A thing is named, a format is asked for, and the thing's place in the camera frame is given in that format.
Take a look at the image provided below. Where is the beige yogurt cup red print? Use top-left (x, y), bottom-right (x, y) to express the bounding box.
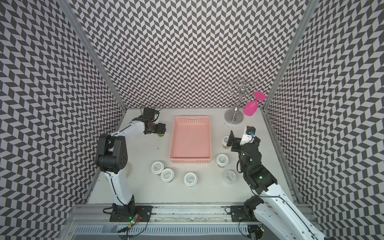
top-left (222, 136), bottom-right (230, 149)

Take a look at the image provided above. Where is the aluminium corner post left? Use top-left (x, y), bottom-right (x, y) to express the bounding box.
top-left (57, 0), bottom-right (127, 111)

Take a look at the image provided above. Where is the aluminium front rail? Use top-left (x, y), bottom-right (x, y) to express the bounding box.
top-left (56, 203), bottom-right (319, 240)

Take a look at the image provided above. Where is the patterned blue yellow plate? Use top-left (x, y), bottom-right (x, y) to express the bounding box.
top-left (125, 165), bottom-right (129, 177)

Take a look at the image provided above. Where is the chrome glass holder stand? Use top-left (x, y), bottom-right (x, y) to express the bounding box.
top-left (224, 77), bottom-right (254, 126)

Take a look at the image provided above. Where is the clear lid yogurt cup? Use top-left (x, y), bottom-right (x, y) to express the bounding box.
top-left (223, 170), bottom-right (238, 185)

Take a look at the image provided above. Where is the aluminium corner post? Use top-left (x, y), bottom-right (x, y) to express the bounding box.
top-left (57, 0), bottom-right (127, 111)
top-left (263, 0), bottom-right (320, 112)

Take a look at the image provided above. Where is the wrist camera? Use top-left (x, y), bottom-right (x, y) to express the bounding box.
top-left (142, 107), bottom-right (160, 122)
top-left (240, 126), bottom-right (256, 146)

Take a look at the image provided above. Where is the black cable under rail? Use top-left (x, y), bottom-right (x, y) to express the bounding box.
top-left (116, 209), bottom-right (151, 240)
top-left (238, 218), bottom-right (265, 240)

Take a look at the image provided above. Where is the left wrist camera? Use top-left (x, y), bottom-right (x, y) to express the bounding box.
top-left (142, 107), bottom-right (160, 122)

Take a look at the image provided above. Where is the black cable under rail left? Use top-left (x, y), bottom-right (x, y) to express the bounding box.
top-left (116, 209), bottom-right (151, 240)

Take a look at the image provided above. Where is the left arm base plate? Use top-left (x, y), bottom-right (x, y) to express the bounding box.
top-left (109, 205), bottom-right (153, 223)

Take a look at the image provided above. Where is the black cable under rail right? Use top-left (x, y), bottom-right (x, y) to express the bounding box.
top-left (238, 218), bottom-right (265, 240)

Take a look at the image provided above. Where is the magenta plastic wine glass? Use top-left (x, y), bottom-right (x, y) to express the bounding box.
top-left (243, 91), bottom-right (266, 117)

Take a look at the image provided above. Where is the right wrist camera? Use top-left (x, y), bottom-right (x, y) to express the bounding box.
top-left (240, 126), bottom-right (256, 146)

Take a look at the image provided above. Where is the aluminium corner post right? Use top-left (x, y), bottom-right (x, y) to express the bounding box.
top-left (263, 0), bottom-right (320, 112)

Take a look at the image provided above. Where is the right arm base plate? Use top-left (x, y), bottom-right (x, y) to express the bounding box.
top-left (230, 206), bottom-right (257, 222)

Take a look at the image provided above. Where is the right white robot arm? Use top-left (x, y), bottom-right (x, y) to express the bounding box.
top-left (227, 126), bottom-right (328, 240)

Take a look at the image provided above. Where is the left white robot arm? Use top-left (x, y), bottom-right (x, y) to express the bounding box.
top-left (96, 116), bottom-right (166, 217)

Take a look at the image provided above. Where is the pink perforated plastic basket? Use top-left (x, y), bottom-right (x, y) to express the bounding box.
top-left (169, 116), bottom-right (212, 164)

